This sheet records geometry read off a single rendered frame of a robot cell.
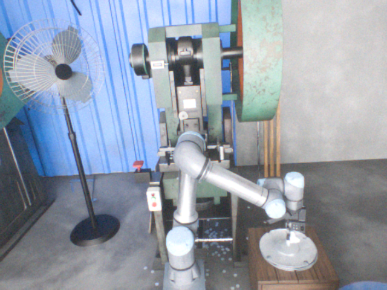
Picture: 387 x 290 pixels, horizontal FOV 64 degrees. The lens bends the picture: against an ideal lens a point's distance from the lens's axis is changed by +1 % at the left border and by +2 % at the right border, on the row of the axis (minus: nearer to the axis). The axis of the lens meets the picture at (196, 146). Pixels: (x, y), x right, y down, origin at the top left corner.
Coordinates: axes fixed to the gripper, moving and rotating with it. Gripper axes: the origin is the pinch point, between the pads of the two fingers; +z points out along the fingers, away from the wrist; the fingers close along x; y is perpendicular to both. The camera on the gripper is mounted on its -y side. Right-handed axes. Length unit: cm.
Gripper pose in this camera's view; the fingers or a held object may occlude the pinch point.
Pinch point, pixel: (287, 241)
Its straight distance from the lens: 156.8
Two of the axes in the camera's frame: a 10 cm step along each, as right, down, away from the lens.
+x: 2.9, -3.9, 8.7
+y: 9.5, 0.4, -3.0
